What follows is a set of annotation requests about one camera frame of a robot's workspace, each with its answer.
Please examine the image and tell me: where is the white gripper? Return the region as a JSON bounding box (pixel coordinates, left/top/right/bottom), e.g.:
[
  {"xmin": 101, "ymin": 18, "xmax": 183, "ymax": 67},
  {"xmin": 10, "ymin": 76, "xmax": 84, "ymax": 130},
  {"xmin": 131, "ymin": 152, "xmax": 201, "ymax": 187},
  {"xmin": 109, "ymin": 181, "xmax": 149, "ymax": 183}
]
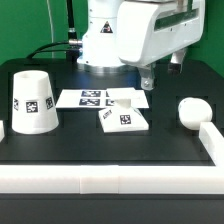
[{"xmin": 116, "ymin": 0, "xmax": 205, "ymax": 91}]

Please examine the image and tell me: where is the white lamp bulb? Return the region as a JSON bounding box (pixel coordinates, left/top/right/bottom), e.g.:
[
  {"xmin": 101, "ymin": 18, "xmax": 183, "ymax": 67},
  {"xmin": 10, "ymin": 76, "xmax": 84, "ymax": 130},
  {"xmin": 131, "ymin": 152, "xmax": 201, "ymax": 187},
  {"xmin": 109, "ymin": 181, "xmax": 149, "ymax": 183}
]
[{"xmin": 178, "ymin": 97, "xmax": 213, "ymax": 130}]

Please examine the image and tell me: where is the white lamp base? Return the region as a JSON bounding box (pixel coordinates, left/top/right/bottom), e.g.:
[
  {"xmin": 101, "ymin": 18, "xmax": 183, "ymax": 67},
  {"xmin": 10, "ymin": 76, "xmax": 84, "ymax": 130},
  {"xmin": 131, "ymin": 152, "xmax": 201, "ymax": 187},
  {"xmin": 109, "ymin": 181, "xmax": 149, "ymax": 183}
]
[{"xmin": 98, "ymin": 87, "xmax": 149, "ymax": 133}]

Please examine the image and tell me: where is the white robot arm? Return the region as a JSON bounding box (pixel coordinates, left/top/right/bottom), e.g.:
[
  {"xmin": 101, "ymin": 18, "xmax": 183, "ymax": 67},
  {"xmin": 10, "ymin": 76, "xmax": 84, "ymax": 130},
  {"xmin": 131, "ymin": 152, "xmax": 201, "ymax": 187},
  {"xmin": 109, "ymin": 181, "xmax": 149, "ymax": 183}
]
[{"xmin": 78, "ymin": 0, "xmax": 205, "ymax": 91}]

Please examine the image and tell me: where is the white lamp shade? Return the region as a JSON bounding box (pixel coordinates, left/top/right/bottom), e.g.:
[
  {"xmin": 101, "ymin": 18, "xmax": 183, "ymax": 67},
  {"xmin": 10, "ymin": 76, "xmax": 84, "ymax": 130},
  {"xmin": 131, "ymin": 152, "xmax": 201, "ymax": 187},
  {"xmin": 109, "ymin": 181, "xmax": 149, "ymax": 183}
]
[{"xmin": 12, "ymin": 70, "xmax": 59, "ymax": 134}]

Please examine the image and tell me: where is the white marker sheet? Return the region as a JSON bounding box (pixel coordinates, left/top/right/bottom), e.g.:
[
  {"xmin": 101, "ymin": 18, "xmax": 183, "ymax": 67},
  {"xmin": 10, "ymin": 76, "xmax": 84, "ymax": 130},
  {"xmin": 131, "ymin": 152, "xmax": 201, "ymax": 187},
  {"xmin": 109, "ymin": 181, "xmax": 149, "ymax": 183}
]
[{"xmin": 56, "ymin": 87, "xmax": 149, "ymax": 109}]

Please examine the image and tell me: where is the white right fence bar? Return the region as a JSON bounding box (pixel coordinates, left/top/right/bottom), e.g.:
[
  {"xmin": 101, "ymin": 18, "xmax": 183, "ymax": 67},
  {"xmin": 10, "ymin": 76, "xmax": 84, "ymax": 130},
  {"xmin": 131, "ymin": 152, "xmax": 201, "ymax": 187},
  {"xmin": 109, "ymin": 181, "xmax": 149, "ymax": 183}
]
[{"xmin": 199, "ymin": 122, "xmax": 224, "ymax": 168}]

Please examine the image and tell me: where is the white fence bar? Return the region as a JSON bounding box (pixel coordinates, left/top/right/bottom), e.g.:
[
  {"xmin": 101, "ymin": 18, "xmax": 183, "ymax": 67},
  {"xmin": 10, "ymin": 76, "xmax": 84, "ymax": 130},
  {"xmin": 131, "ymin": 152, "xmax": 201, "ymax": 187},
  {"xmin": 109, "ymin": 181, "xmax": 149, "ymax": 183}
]
[
  {"xmin": 199, "ymin": 122, "xmax": 224, "ymax": 168},
  {"xmin": 0, "ymin": 165, "xmax": 224, "ymax": 194}
]

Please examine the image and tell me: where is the white left fence piece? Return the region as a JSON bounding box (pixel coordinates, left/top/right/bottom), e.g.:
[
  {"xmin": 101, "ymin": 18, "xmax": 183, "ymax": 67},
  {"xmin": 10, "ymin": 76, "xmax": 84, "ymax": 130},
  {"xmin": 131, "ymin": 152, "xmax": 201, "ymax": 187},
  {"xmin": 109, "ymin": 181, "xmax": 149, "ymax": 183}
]
[{"xmin": 0, "ymin": 120, "xmax": 5, "ymax": 142}]

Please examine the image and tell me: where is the white front fence bar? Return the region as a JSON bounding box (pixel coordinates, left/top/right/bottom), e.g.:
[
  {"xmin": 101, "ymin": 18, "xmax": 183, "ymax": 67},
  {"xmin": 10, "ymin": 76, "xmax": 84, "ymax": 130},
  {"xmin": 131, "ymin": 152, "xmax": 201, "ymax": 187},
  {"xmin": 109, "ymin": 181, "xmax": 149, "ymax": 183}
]
[{"xmin": 0, "ymin": 165, "xmax": 224, "ymax": 194}]

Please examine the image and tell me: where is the black cable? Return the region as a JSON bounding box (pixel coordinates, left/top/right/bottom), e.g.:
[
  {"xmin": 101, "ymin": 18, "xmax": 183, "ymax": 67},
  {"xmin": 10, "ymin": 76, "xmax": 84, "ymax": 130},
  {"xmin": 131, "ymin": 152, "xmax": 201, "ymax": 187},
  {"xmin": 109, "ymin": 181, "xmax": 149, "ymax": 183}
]
[{"xmin": 26, "ymin": 0, "xmax": 84, "ymax": 60}]

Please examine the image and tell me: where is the white thin cable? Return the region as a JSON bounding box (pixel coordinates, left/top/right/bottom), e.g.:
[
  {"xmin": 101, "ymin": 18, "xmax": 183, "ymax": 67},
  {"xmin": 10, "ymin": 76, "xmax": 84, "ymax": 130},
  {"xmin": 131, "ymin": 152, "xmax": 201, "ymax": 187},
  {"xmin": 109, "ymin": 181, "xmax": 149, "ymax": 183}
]
[{"xmin": 45, "ymin": 0, "xmax": 56, "ymax": 58}]

